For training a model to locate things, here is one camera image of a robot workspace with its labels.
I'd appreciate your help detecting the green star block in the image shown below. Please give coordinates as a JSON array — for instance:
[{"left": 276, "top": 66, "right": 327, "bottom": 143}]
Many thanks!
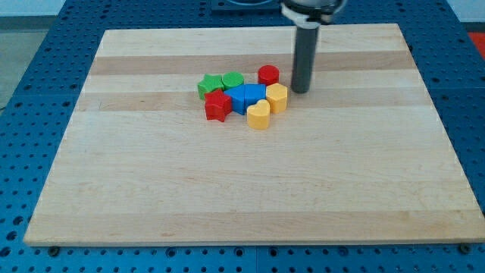
[{"left": 197, "top": 74, "right": 225, "bottom": 100}]

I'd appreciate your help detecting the red cylinder block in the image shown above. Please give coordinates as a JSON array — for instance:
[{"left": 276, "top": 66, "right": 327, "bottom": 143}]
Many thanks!
[{"left": 258, "top": 64, "right": 280, "bottom": 86}]

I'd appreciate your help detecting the red star block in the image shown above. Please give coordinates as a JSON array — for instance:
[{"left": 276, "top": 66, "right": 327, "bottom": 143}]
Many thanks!
[{"left": 205, "top": 89, "right": 232, "bottom": 122}]

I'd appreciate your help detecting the wooden board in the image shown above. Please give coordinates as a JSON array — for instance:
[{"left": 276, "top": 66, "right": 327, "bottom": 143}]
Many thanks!
[{"left": 23, "top": 24, "right": 484, "bottom": 246}]

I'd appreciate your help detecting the green cylinder block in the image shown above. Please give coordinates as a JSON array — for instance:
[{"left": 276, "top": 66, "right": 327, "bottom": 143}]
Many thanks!
[{"left": 221, "top": 71, "right": 244, "bottom": 89}]

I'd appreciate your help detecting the blue cube block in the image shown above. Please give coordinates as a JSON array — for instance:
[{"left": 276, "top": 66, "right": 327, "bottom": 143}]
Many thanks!
[{"left": 224, "top": 85, "right": 246, "bottom": 115}]

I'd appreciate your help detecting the blue pentagon block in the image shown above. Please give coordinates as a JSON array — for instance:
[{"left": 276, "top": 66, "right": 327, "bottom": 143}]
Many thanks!
[{"left": 244, "top": 84, "right": 266, "bottom": 108}]

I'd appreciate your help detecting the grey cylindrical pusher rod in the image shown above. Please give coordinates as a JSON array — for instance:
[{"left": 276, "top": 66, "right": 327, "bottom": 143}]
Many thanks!
[{"left": 291, "top": 27, "right": 319, "bottom": 94}]

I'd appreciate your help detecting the yellow heart block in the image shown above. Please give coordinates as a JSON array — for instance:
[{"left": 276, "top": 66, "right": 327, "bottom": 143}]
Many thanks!
[{"left": 246, "top": 99, "right": 271, "bottom": 130}]

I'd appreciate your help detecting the yellow hexagon block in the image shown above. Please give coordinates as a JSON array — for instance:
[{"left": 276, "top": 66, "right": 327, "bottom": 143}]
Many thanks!
[{"left": 266, "top": 83, "right": 288, "bottom": 114}]

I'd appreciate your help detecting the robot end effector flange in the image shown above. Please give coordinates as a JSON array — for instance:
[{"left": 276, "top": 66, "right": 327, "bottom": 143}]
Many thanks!
[{"left": 281, "top": 0, "right": 347, "bottom": 29}]

